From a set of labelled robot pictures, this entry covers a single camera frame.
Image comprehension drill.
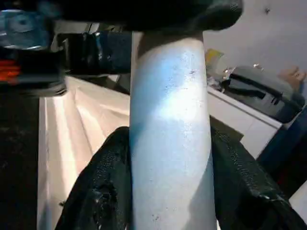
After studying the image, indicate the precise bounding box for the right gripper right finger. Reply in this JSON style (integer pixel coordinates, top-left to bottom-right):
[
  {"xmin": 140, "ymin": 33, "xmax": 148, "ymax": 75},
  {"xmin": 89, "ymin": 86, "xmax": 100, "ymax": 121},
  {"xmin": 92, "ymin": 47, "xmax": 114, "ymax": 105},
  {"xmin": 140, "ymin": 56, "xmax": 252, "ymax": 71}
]
[{"xmin": 212, "ymin": 128, "xmax": 307, "ymax": 230}]

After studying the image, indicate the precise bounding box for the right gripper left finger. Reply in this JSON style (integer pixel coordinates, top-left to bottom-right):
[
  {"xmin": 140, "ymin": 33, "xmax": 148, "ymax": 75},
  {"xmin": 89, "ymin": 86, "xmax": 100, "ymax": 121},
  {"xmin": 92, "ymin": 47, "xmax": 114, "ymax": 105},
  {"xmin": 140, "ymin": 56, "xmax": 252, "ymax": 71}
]
[{"xmin": 55, "ymin": 126, "xmax": 134, "ymax": 230}]

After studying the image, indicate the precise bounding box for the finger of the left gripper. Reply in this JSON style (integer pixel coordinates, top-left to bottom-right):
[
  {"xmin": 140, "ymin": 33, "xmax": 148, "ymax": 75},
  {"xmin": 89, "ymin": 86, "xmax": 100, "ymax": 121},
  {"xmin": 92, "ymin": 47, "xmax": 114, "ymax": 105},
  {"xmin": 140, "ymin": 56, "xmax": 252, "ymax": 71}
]
[{"xmin": 59, "ymin": 0, "xmax": 243, "ymax": 33}]

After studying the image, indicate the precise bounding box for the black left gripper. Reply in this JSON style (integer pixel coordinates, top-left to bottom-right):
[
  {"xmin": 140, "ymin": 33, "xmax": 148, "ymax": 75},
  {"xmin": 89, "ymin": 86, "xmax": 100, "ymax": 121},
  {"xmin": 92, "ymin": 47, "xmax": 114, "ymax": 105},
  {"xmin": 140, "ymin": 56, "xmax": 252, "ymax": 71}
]
[{"xmin": 0, "ymin": 0, "xmax": 131, "ymax": 98}]

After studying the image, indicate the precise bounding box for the white plastic table top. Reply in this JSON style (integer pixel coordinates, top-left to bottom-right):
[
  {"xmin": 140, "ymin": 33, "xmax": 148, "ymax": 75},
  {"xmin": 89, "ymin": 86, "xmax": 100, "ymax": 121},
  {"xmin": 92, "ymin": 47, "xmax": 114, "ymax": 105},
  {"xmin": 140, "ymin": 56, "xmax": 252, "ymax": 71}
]
[{"xmin": 37, "ymin": 73, "xmax": 132, "ymax": 230}]

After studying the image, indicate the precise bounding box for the white plastic table leg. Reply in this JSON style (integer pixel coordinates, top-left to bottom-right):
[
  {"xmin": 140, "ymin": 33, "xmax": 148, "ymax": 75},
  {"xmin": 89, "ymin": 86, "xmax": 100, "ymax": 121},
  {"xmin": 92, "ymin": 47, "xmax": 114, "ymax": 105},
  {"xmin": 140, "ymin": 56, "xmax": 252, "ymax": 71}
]
[{"xmin": 129, "ymin": 31, "xmax": 216, "ymax": 230}]

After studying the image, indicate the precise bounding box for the pale yellow container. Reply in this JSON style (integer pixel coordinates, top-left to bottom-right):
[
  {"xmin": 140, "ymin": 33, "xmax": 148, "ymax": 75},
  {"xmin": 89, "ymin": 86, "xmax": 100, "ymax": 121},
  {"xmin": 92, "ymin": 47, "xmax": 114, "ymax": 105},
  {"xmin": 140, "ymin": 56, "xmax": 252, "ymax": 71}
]
[{"xmin": 205, "ymin": 48, "xmax": 225, "ymax": 71}]

